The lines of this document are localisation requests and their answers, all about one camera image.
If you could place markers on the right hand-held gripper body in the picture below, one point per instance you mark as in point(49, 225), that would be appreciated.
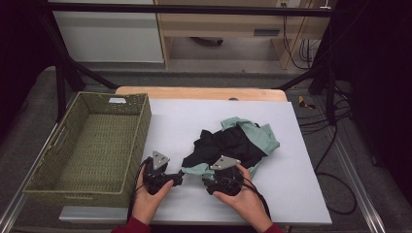
point(223, 162)

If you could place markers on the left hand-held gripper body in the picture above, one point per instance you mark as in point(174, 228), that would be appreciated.
point(159, 160)

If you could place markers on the black and green t-shirt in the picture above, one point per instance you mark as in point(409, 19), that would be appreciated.
point(233, 142)

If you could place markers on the green woven basket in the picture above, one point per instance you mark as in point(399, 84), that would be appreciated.
point(97, 145)

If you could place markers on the person's left hand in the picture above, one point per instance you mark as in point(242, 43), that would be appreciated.
point(145, 207)

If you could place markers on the person's right hand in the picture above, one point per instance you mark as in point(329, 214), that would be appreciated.
point(249, 204)

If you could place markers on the white board sheet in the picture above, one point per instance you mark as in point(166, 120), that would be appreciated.
point(291, 194)

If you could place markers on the yellow and black tape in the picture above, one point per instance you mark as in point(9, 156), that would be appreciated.
point(304, 103)

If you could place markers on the black metal stand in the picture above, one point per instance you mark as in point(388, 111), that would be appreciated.
point(61, 97)
point(330, 97)

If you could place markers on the dark low object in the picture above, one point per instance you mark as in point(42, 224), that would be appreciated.
point(207, 41)

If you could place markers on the white cabinet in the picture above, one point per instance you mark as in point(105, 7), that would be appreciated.
point(107, 35)

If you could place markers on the light wooden desk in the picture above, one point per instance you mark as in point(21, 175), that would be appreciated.
point(220, 26)

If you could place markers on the black horizontal metal bar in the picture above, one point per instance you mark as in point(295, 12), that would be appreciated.
point(194, 9)

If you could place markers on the black curtain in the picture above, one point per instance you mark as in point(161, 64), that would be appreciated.
point(19, 48)
point(382, 81)

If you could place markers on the small white object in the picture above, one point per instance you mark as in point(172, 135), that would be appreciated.
point(324, 7)

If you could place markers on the aluminium rail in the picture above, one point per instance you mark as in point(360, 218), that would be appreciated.
point(13, 210)
point(372, 213)

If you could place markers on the wall socket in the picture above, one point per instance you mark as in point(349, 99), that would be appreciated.
point(283, 3)

